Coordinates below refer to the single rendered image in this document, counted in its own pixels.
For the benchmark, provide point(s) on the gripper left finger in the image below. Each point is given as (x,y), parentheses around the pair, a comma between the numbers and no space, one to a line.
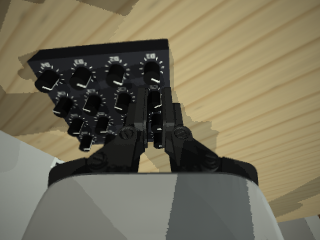
(122,154)

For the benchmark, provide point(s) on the black knob box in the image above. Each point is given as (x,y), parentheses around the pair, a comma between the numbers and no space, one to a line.
(114,72)

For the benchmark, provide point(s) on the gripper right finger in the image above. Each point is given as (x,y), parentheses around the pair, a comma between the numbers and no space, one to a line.
(186,153)

